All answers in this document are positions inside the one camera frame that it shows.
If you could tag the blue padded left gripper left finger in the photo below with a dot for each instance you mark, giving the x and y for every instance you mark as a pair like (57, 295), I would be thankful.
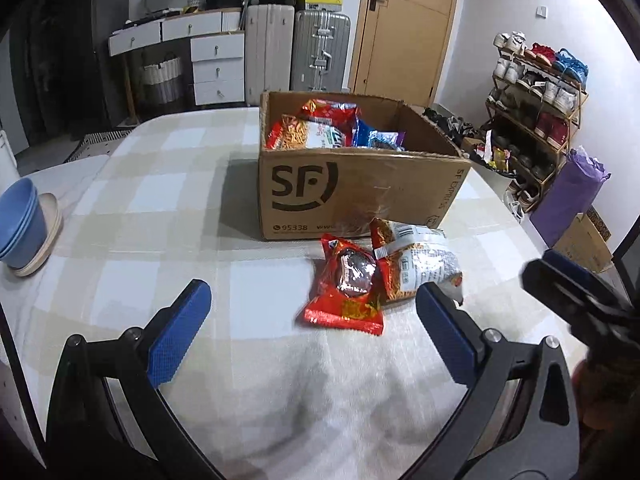
(106, 414)

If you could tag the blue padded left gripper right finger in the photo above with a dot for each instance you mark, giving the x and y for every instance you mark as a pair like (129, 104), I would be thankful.
(518, 417)

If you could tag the white and red noodle snack bag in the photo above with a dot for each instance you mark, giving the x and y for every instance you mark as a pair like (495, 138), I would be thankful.
(409, 256)

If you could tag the red Oreo snack packet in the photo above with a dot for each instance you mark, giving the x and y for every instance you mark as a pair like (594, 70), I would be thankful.
(348, 291)

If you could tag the person's right hand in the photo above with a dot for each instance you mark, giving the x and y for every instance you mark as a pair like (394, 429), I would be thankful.
(607, 398)

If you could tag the small brown cardboard box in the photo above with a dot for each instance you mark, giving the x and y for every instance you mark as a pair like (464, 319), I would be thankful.
(583, 244)

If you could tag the purple bag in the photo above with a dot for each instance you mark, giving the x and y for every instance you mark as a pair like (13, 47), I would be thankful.
(573, 191)

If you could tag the white trash bin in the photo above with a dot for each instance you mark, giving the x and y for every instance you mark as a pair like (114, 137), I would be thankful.
(498, 181)

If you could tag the stacked blue bowls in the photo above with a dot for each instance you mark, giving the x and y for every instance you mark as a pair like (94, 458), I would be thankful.
(22, 224)

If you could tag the checkered beige tablecloth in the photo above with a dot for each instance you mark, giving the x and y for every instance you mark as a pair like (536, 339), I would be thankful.
(263, 395)

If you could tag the wooden shoe rack with shoes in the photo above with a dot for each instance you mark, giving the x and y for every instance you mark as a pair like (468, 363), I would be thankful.
(535, 108)

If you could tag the pile of shoes on floor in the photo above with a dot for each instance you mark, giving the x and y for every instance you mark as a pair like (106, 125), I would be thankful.
(455, 128)

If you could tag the white kettle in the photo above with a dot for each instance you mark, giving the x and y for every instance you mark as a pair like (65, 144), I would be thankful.
(8, 164)

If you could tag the black patterned rug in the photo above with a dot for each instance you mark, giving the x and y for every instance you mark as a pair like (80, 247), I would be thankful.
(97, 144)

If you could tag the blue Oreo packet in box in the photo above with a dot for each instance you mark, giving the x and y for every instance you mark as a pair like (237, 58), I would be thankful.
(368, 137)

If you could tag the brown SF cardboard box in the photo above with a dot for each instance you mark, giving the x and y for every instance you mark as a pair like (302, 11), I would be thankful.
(308, 192)

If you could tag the red snack bag in box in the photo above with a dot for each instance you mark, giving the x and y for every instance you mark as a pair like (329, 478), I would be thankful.
(340, 115)

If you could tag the dark grey refrigerator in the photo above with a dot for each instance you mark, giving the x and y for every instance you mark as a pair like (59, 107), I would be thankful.
(92, 79)

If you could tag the orange noodle snack bag in box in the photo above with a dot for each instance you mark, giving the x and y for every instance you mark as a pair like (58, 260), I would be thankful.
(293, 133)

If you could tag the woven laundry basket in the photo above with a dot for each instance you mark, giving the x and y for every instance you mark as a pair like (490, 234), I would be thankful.
(162, 82)

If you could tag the wooden door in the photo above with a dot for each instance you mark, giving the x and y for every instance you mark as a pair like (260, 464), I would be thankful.
(400, 48)

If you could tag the silver grey suitcase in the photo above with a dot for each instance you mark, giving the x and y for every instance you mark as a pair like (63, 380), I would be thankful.
(319, 55)

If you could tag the white desk with drawers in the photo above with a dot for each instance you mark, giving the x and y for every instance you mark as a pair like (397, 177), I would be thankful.
(217, 48)

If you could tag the beige suitcase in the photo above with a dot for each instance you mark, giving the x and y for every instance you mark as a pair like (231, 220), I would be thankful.
(268, 50)

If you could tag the white light switch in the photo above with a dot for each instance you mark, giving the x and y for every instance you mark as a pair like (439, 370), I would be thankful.
(541, 11)

